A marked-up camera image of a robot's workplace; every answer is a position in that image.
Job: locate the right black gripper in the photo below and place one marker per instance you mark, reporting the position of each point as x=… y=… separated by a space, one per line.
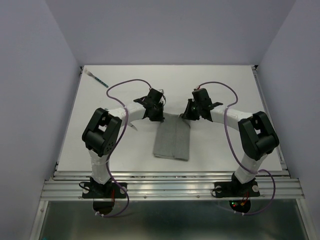
x=187 y=113

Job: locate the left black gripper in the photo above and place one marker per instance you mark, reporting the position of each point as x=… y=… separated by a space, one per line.
x=160 y=117

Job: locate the grey cloth napkin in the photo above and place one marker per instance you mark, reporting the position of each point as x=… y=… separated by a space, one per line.
x=172 y=140

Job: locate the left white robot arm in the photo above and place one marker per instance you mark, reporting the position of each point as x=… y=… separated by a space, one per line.
x=103 y=130

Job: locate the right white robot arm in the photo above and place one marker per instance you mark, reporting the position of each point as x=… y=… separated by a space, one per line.
x=257 y=135

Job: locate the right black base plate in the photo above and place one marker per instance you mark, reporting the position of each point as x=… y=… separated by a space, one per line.
x=229 y=189

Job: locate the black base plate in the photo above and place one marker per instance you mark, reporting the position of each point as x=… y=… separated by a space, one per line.
x=229 y=189
x=92 y=190

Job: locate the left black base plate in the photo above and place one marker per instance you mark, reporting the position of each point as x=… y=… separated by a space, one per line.
x=92 y=190

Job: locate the aluminium rail frame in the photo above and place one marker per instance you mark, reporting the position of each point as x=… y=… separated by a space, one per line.
x=168 y=199

